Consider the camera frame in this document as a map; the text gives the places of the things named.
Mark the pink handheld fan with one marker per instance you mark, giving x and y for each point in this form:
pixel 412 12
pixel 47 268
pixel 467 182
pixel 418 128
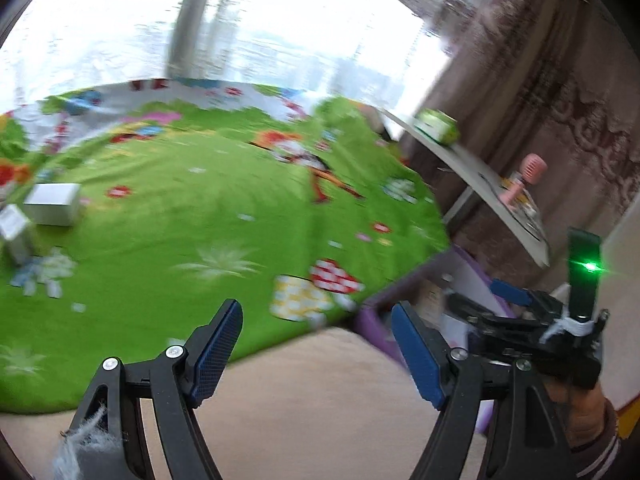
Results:
pixel 531 170

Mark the right hand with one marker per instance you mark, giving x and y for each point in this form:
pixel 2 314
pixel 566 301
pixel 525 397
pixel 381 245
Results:
pixel 582 411

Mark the green tissue pack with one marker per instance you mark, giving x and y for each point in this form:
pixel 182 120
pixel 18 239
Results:
pixel 438 126

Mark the small blue white box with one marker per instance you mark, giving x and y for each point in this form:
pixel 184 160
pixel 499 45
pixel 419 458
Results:
pixel 16 234

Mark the brown patterned curtain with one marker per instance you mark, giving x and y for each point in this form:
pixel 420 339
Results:
pixel 552 77

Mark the white lace curtain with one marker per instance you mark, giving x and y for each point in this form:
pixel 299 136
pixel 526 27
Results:
pixel 374 51

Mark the window frame post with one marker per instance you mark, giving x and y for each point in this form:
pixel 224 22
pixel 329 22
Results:
pixel 183 40

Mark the striped sleeve forearm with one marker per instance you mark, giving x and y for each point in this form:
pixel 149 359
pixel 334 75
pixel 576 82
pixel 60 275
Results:
pixel 593 460

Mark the beige cardboard box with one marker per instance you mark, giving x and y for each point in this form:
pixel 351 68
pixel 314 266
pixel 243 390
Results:
pixel 430 304

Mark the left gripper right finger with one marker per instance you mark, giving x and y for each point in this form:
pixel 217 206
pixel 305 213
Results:
pixel 526 439

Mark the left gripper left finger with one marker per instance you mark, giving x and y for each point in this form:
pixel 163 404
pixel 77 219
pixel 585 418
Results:
pixel 106 439

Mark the green cartoon play mat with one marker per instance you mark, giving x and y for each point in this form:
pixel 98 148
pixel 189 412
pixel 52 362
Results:
pixel 193 192

